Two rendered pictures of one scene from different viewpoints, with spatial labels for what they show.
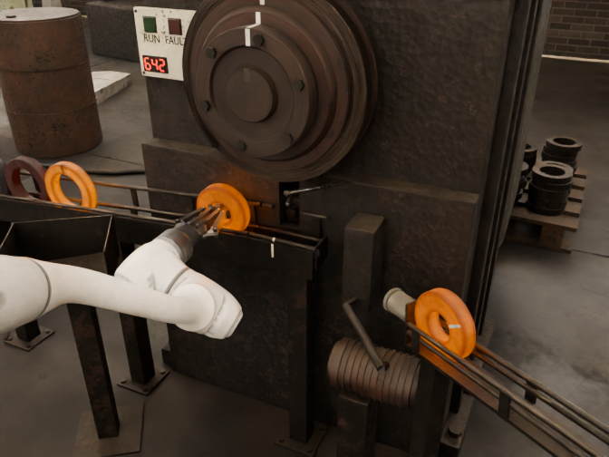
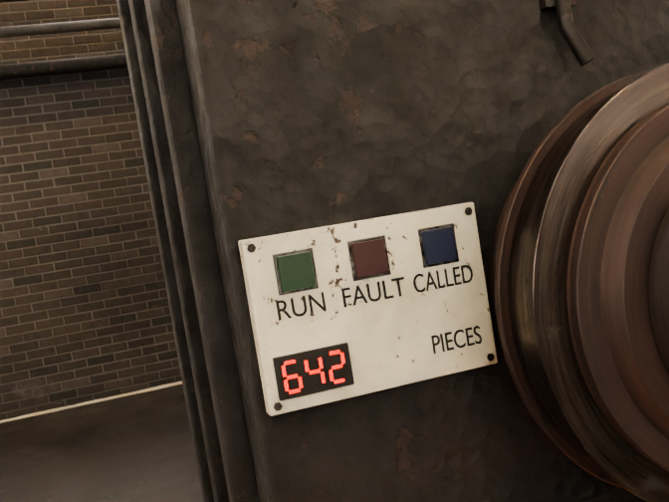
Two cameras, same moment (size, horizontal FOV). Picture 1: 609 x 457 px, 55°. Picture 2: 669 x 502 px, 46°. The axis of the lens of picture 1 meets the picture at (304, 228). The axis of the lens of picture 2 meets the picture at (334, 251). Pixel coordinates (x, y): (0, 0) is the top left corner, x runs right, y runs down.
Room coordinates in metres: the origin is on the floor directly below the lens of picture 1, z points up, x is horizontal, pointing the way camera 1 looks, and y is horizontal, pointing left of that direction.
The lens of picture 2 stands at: (0.99, 0.90, 1.26)
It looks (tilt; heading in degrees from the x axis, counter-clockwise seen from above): 3 degrees down; 319
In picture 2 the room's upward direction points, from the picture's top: 9 degrees counter-clockwise
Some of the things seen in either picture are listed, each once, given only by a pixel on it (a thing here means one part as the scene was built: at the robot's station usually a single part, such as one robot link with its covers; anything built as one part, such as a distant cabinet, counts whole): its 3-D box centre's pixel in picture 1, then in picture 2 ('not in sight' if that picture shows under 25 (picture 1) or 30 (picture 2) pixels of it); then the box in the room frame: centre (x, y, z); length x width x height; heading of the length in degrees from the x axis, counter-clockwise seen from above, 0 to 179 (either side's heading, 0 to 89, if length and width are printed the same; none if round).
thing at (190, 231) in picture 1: (189, 233); not in sight; (1.28, 0.29, 0.76); 0.09 x 0.08 x 0.07; 156
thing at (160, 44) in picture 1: (178, 45); (373, 304); (1.59, 0.33, 1.15); 0.26 x 0.02 x 0.18; 65
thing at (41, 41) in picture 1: (47, 81); not in sight; (3.95, 1.74, 0.45); 0.59 x 0.59 x 0.89
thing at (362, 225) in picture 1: (363, 261); not in sight; (1.27, -0.15, 0.68); 0.11 x 0.08 x 0.24; 155
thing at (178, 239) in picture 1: (172, 248); not in sight; (1.21, 0.32, 0.75); 0.09 x 0.06 x 0.09; 66
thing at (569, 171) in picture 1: (470, 162); not in sight; (3.05, -0.93, 0.22); 1.20 x 0.81 x 0.44; 63
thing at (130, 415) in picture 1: (82, 345); not in sight; (1.33, 0.65, 0.36); 0.26 x 0.20 x 0.72; 100
